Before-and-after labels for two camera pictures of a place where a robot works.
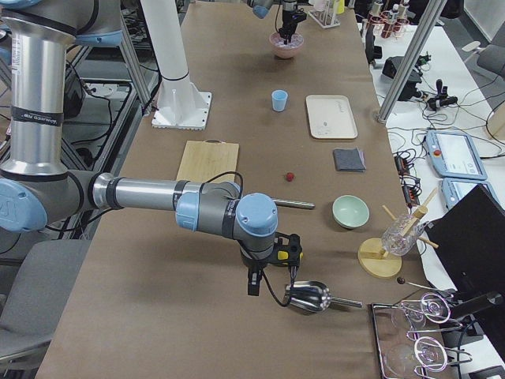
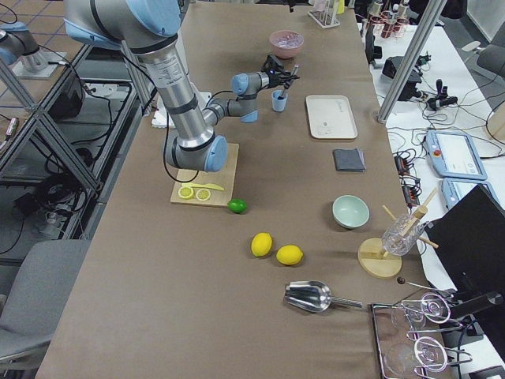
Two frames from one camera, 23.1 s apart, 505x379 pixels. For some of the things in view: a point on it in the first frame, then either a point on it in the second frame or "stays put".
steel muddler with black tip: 299,204 -> 289,82
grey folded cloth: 349,159 stays put
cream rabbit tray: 331,117 stays put
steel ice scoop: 314,296 stays put
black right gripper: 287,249 -> 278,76
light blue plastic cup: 279,99 stays put
